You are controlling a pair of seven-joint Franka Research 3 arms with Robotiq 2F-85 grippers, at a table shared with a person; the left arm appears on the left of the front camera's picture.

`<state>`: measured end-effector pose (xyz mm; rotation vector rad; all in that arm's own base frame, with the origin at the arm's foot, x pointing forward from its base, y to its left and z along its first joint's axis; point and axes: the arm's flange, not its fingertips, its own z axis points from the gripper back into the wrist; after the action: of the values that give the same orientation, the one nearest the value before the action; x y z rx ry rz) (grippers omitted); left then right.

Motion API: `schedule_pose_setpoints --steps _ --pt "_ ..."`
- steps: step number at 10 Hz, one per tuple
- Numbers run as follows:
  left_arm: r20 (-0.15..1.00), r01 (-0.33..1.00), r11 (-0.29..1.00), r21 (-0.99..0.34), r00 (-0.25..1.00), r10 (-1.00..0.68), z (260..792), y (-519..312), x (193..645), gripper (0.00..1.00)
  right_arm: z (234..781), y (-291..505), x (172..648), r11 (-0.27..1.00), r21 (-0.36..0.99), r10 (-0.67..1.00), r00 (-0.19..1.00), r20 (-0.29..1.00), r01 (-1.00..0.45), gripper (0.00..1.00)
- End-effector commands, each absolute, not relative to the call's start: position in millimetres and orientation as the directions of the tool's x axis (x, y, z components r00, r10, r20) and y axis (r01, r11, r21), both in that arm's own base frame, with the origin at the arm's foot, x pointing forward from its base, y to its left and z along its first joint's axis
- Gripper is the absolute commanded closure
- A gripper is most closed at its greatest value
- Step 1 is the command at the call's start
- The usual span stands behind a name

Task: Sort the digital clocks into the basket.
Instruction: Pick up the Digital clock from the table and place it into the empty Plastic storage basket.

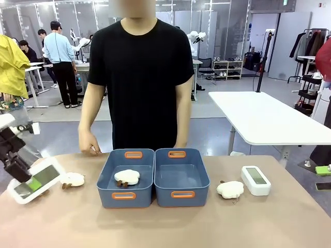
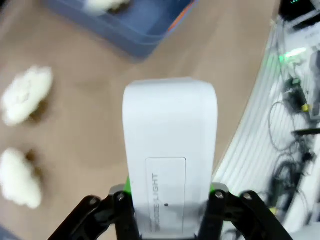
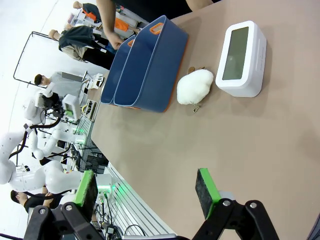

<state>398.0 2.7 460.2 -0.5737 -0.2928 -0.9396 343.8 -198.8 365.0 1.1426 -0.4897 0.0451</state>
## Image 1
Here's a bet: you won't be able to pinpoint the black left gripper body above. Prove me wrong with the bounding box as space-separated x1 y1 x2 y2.
0 127 27 166

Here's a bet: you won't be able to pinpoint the white digital clock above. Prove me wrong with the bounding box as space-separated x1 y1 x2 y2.
240 165 272 196
7 157 66 205

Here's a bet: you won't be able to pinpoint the person's left forearm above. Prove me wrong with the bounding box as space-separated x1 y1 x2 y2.
175 100 193 145

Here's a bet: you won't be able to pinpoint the person's right forearm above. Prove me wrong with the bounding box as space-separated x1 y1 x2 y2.
78 98 104 137

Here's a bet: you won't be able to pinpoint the person's right hand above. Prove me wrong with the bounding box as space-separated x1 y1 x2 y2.
78 126 102 157

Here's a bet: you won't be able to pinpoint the white sheep plush toy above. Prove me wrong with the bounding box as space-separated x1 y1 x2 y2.
113 169 141 188
62 172 86 190
216 180 245 205

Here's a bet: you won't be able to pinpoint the floral patterned cloth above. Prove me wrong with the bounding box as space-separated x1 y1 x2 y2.
0 93 25 112

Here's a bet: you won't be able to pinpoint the white background desk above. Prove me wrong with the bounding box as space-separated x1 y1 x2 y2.
23 61 50 109

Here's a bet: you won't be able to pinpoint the yellow jacket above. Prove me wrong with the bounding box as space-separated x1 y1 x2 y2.
0 34 32 99

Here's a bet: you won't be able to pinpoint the white side table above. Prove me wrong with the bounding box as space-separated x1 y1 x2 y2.
208 90 331 167

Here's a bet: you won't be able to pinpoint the black trolley cart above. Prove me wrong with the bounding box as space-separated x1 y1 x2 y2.
294 73 323 116

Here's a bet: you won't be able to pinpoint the seated man in black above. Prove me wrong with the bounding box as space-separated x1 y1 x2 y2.
18 39 39 63

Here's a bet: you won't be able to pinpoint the man in light blue shirt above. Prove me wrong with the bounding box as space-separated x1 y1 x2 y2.
42 20 80 109

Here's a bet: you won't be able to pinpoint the red jacket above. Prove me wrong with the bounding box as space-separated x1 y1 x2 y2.
315 44 331 80

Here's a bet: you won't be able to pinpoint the standing person in dark top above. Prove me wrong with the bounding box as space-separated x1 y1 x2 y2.
37 28 58 89

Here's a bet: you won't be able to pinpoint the black tripod pole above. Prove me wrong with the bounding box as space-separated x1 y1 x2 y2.
255 30 275 94

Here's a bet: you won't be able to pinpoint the clothes rack with coats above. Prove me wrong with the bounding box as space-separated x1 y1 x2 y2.
288 27 331 84

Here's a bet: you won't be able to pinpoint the black suitcases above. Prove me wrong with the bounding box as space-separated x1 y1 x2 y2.
244 51 265 72

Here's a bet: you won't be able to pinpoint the white shoe rack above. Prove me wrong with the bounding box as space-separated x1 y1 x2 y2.
212 59 244 80

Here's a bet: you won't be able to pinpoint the person in black t-shirt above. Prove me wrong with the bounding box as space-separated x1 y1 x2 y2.
78 15 195 156

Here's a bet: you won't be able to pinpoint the black office chair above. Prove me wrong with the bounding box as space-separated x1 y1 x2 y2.
198 57 217 85

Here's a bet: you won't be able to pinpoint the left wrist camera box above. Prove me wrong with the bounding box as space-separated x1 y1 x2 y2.
16 122 41 135

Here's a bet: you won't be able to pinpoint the blue basket orange handles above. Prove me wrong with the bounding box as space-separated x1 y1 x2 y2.
96 148 156 209
154 147 210 208

